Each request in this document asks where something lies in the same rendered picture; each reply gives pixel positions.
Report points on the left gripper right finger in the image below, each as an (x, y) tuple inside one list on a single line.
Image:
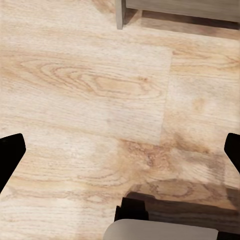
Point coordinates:
[(232, 149)]

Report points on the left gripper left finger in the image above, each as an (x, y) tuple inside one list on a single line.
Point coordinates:
[(12, 149)]

